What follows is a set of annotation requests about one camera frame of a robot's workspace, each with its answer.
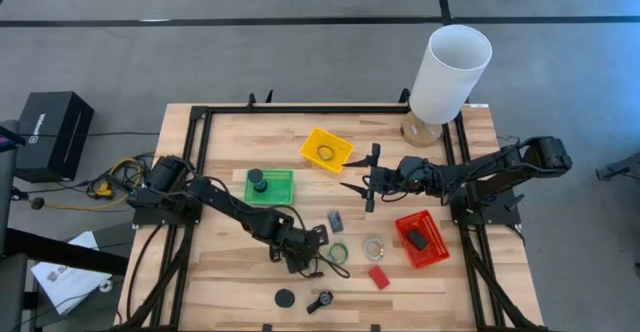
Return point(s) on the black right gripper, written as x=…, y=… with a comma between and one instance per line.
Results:
x=387, y=179

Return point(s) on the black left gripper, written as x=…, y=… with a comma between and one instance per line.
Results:
x=300, y=252

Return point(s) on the green wristwatch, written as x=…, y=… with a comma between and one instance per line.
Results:
x=332, y=259

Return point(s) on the black wristwatch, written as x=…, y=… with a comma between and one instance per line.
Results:
x=325, y=298

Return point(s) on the white floral band wristwatch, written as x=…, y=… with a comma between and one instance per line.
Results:
x=365, y=249

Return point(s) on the red rectangular block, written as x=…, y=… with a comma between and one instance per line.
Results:
x=379, y=277

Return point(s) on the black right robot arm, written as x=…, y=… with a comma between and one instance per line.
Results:
x=480, y=169

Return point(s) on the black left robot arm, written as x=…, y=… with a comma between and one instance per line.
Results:
x=235, y=207

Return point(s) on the small grey office item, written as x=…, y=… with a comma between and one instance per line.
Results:
x=335, y=221

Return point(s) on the small black office item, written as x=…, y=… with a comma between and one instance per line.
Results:
x=416, y=240

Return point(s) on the brown band wristwatch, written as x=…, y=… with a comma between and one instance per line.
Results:
x=331, y=157

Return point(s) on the yellow plastic basket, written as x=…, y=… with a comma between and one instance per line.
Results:
x=312, y=144

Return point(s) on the green plastic basket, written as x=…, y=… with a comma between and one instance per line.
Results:
x=280, y=192

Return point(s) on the hourglass with blue sand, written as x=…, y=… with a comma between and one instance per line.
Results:
x=256, y=176

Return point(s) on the red plastic basket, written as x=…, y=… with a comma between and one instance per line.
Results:
x=435, y=252

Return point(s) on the white shade wooden table lamp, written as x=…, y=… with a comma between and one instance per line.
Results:
x=450, y=77

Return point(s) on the white sticker label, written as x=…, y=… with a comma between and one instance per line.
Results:
x=478, y=105

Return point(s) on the white printed paper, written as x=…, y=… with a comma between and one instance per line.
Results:
x=65, y=282

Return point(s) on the black stand leg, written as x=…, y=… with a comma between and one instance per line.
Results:
x=625, y=167

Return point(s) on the black cardboard box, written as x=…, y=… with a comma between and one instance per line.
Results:
x=55, y=137

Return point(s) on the black aluminium rig frame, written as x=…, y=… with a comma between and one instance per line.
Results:
x=300, y=109

